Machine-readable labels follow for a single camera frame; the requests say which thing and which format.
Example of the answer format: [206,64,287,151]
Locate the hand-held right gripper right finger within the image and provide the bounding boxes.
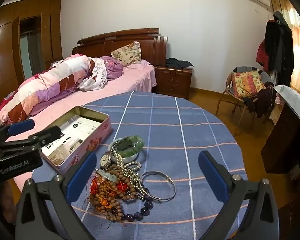
[198,151,280,240]

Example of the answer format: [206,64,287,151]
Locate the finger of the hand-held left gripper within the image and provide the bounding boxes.
[0,119,36,143]
[0,126,62,151]

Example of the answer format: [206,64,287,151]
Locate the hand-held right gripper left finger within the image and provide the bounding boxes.
[14,151,98,240]

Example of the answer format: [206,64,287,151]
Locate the red string bracelet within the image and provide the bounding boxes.
[90,169,130,193]

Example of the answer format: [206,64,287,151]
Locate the pink tin box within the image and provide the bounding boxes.
[41,106,112,175]

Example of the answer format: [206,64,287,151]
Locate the wooden bead bracelets tangle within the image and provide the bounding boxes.
[86,164,140,222]

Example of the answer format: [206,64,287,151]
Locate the green jade bracelet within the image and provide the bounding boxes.
[114,135,145,158]

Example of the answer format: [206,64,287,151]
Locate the printed paper sheets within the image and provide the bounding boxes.
[43,115,106,166]

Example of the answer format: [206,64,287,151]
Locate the wristwatch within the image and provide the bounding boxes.
[99,140,117,170]

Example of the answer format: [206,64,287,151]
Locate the patchwork quilt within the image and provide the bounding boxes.
[0,54,108,125]

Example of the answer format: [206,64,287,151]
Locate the pale jade bangle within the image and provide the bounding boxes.
[109,139,140,162]

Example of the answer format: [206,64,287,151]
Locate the silver bangle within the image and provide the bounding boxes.
[140,171,176,202]

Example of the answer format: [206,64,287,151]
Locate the blue checked tablecloth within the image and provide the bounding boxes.
[31,91,249,240]

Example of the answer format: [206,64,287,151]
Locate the dark wooden desk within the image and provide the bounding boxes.
[261,100,300,230]

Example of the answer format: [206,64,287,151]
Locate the wooden chair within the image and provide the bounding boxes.
[216,66,275,130]

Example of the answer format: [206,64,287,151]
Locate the wooden wardrobe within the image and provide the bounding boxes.
[0,0,63,128]

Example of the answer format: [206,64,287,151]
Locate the dark garment on chair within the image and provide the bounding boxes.
[242,85,274,118]

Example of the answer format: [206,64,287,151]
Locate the bed with pink sheet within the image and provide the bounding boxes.
[0,60,157,188]

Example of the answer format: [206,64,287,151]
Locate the purple blanket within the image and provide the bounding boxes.
[100,56,124,80]

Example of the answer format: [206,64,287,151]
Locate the patterned cushion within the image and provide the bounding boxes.
[231,69,267,98]

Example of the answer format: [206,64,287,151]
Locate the wooden nightstand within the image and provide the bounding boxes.
[154,65,193,100]

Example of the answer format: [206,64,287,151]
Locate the white dotted sheet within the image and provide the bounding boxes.
[274,84,300,133]

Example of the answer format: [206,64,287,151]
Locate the floral pillow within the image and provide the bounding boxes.
[111,41,142,67]

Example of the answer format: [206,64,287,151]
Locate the dark folded clothes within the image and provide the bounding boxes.
[166,57,194,68]

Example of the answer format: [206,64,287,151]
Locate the wooden headboard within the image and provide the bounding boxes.
[72,28,169,67]

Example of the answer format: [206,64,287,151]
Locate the red hanging garment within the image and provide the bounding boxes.
[256,40,268,65]

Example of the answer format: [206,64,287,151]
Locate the black hanging coat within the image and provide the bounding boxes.
[264,11,294,87]

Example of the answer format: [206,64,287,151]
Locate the pearl necklace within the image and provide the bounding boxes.
[111,149,150,202]

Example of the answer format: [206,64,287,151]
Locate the purple bead bracelet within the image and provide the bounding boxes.
[120,194,154,222]

